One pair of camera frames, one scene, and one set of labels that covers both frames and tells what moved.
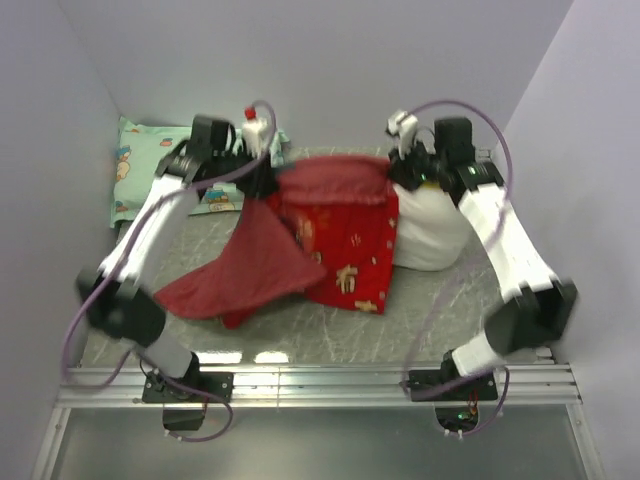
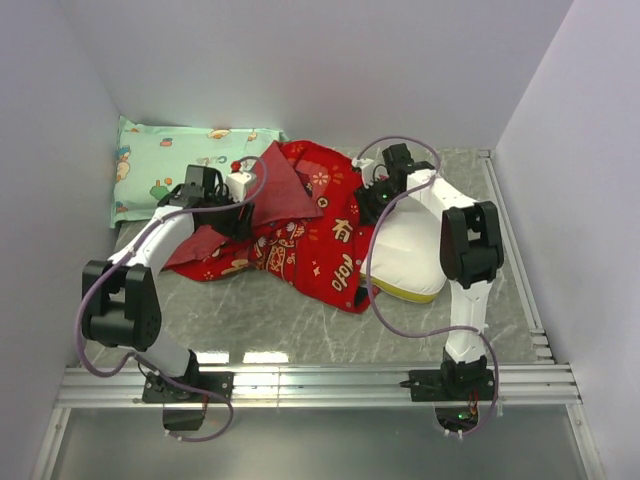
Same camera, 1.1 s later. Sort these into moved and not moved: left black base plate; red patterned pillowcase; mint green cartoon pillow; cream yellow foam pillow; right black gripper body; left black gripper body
Moved: cream yellow foam pillow; red patterned pillowcase; left black gripper body; right black gripper body
Not moved: left black base plate; mint green cartoon pillow
